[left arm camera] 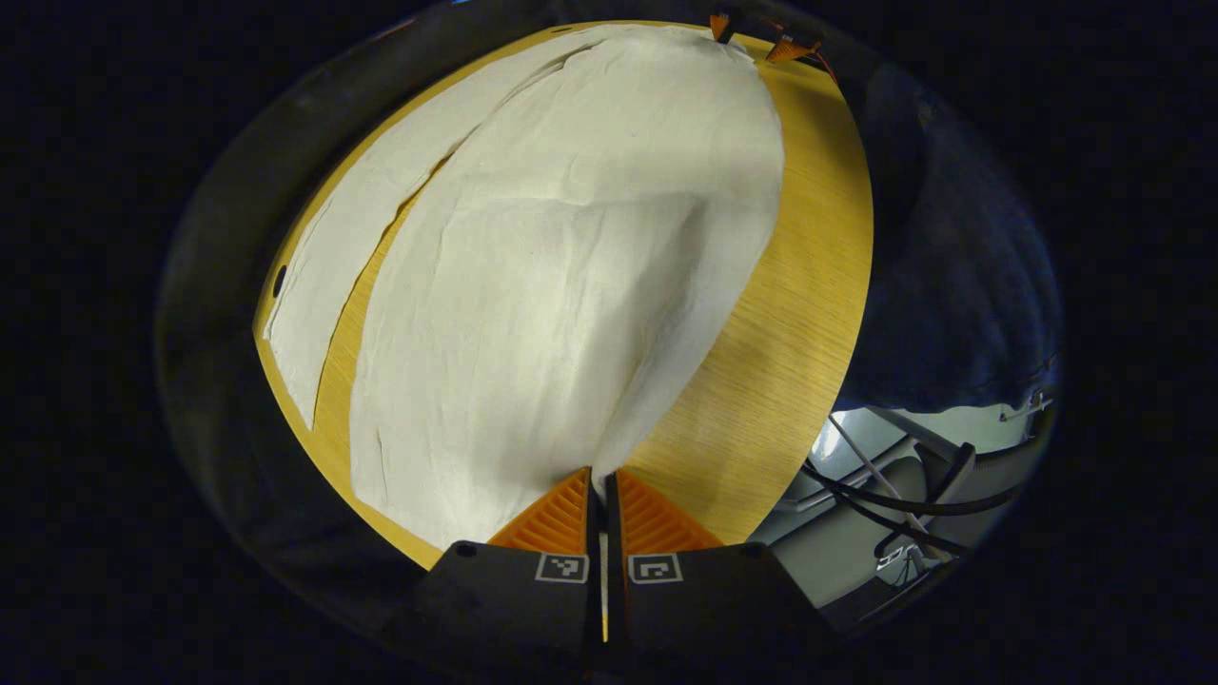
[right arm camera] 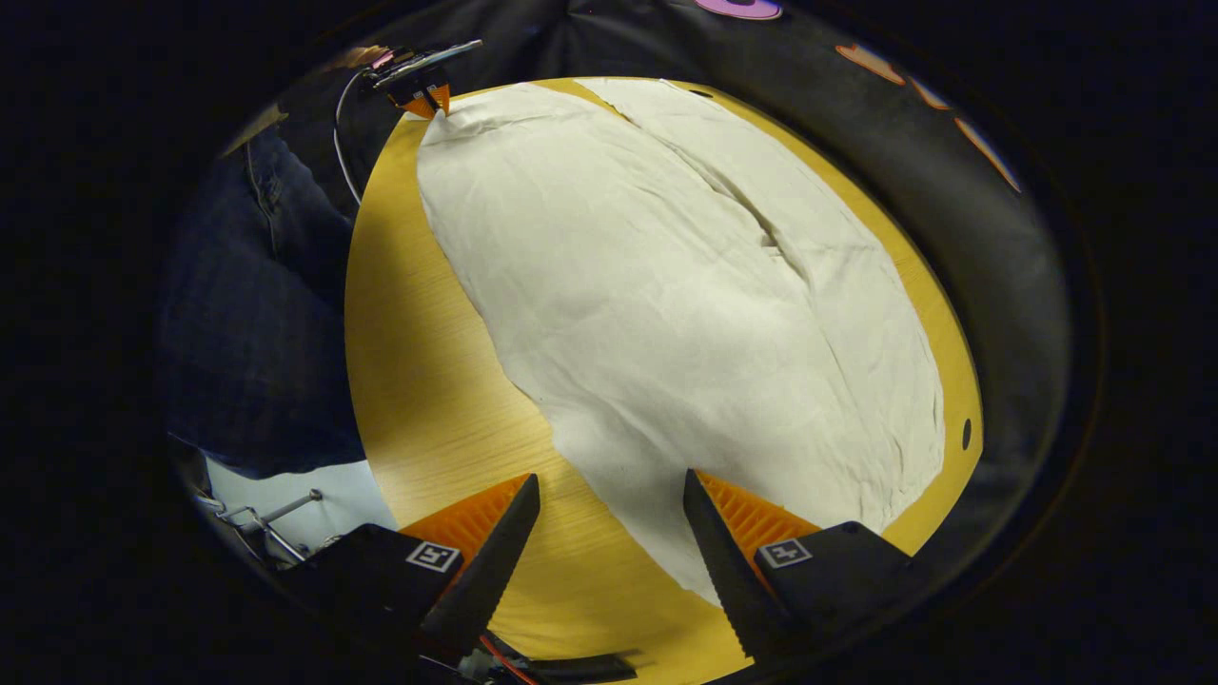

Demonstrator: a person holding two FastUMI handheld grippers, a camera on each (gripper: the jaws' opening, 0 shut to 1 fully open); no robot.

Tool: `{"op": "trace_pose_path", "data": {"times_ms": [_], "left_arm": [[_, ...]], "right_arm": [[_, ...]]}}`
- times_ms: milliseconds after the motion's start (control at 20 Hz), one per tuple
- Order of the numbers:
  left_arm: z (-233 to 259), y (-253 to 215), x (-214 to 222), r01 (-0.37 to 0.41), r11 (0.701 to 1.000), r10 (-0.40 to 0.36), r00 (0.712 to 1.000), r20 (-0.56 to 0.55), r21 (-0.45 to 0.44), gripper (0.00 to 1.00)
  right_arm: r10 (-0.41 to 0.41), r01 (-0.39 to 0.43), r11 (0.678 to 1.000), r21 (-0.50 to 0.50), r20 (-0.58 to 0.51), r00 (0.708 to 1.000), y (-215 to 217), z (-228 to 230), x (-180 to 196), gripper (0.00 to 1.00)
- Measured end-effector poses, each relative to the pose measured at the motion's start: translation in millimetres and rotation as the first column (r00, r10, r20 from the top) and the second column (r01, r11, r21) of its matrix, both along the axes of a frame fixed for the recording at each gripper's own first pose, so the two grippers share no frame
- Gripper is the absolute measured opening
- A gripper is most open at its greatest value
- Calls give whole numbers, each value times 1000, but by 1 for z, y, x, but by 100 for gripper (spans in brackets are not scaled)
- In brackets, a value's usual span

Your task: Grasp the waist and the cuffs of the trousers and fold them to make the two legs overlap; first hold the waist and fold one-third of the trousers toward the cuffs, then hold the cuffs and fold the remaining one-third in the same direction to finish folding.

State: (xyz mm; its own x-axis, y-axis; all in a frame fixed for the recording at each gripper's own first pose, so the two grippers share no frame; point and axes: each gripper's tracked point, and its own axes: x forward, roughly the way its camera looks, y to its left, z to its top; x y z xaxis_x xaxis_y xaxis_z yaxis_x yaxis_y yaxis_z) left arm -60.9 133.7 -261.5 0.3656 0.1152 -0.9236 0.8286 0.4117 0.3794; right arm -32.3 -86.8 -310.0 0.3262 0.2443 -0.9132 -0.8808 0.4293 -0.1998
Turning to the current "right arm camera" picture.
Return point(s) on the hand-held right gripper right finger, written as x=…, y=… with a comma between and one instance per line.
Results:
x=728, y=571

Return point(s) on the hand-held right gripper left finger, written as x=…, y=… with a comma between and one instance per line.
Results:
x=490, y=571

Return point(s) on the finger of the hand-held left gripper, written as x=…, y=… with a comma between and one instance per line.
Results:
x=417, y=107
x=442, y=98

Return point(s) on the white jeans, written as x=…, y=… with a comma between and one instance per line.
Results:
x=666, y=314

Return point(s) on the person's blue denim trousers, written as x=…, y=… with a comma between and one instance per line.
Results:
x=247, y=333

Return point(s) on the black backdrop cloth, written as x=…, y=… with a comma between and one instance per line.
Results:
x=999, y=238

